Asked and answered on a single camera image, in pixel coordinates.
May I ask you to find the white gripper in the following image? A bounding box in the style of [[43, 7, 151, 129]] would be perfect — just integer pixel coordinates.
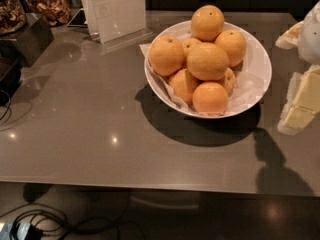
[[275, 1, 320, 135]]

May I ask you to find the white paper bowl liner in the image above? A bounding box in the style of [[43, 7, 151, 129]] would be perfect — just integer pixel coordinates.
[[138, 28, 268, 117]]

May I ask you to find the small right lower orange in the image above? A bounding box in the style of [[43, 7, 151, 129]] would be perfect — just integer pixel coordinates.
[[217, 68, 236, 95]]

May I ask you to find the small orange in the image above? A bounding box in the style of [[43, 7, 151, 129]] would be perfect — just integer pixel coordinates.
[[182, 38, 200, 56], [217, 68, 236, 95]]

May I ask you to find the white ceramic bowl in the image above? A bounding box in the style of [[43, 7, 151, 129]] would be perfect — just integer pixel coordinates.
[[143, 19, 273, 120]]

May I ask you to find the centre orange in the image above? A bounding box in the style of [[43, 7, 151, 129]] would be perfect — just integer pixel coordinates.
[[187, 42, 229, 81]]

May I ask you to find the front orange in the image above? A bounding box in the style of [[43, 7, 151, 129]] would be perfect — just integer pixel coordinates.
[[192, 82, 228, 115]]

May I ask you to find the top orange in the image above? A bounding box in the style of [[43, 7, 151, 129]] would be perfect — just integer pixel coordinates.
[[191, 5, 225, 41]]

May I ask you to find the small middle back orange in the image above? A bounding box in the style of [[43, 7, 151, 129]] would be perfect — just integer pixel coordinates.
[[182, 38, 200, 56]]

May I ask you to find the lower left orange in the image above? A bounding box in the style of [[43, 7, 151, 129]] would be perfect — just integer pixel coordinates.
[[169, 69, 201, 104]]

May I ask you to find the clear acrylic sign holder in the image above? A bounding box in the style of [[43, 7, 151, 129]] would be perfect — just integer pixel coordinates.
[[81, 0, 152, 44]]

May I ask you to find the smartphone on counter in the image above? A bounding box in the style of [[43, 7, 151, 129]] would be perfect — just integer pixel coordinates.
[[67, 9, 87, 27]]

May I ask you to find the glass jar of dried fruit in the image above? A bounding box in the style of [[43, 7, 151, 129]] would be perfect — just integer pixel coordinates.
[[23, 0, 70, 27]]

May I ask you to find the dark box on counter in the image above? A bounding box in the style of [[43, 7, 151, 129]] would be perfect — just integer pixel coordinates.
[[0, 13, 54, 67]]

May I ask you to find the left glass jar of snacks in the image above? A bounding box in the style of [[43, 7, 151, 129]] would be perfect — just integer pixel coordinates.
[[0, 0, 27, 35]]

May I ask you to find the power adapter on floor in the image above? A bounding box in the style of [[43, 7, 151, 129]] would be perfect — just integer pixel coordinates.
[[0, 223, 43, 240]]

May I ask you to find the black cable at left edge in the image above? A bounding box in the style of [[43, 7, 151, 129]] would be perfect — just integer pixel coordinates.
[[0, 89, 12, 122]]

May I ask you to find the black cable on floor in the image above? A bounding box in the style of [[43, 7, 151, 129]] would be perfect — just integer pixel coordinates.
[[0, 202, 148, 240]]

